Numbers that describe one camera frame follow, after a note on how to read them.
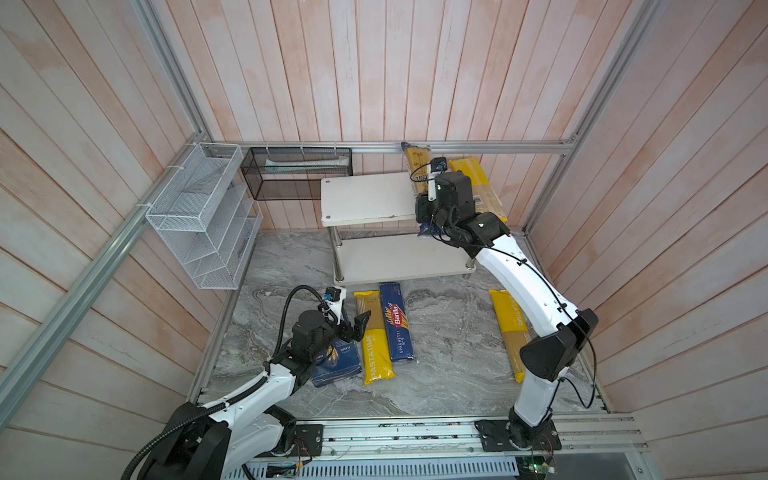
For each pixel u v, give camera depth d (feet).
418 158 2.52
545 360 1.78
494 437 2.40
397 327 2.95
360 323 2.40
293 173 3.44
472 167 2.83
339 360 2.64
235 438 1.39
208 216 2.38
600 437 2.50
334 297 2.30
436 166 2.06
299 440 2.37
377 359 2.75
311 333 2.04
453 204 1.82
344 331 2.40
